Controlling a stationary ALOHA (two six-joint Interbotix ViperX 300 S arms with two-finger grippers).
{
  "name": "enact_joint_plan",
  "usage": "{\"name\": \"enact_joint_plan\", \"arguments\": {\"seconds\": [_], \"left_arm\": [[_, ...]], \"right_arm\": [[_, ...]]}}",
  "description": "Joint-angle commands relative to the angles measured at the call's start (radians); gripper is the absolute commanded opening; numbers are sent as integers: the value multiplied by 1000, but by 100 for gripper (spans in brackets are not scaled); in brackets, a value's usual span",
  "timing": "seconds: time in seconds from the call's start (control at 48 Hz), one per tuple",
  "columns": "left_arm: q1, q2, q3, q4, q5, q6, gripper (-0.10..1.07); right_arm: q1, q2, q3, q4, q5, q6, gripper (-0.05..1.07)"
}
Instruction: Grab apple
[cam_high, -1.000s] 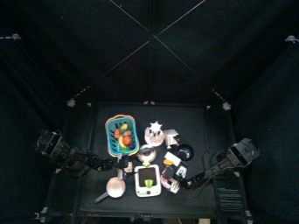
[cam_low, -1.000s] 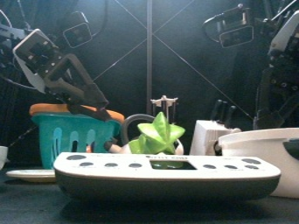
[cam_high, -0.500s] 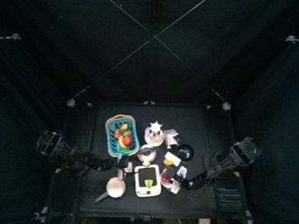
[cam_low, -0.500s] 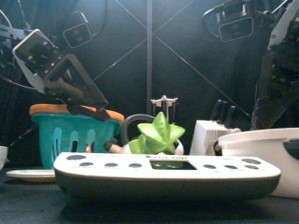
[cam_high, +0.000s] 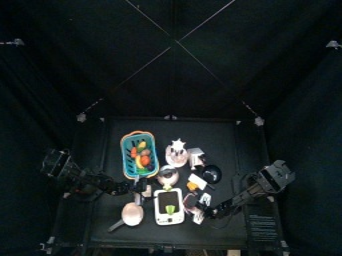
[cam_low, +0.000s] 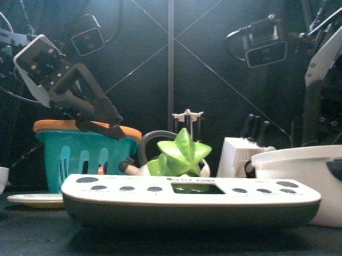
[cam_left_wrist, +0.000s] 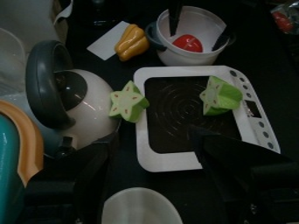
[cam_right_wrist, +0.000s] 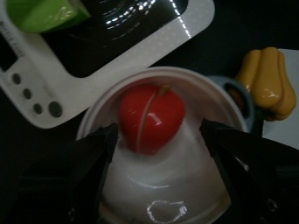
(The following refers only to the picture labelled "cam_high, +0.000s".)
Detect small white toy piece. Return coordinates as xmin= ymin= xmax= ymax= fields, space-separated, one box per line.
xmin=191 ymin=213 xmax=207 ymax=225

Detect white toy with black marks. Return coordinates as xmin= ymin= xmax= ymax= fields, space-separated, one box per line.
xmin=198 ymin=192 xmax=214 ymax=207

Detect grey toy utensil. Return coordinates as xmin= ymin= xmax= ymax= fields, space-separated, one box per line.
xmin=134 ymin=191 xmax=146 ymax=207

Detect dark red round toy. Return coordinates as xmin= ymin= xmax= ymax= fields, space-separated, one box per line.
xmin=182 ymin=192 xmax=200 ymax=213

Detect pink toy frying pan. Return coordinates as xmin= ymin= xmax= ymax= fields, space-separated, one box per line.
xmin=107 ymin=201 xmax=146 ymax=233

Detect white rectangular board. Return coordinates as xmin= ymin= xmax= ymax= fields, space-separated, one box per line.
xmin=187 ymin=172 xmax=208 ymax=191

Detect teal basket orange rim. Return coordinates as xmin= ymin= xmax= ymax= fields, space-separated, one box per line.
xmin=119 ymin=130 xmax=160 ymax=181

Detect white printed label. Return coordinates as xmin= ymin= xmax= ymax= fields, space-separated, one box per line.
xmin=247 ymin=213 xmax=279 ymax=244

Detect white star-shaped toy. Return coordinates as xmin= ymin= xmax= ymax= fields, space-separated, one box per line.
xmin=170 ymin=137 xmax=188 ymax=153

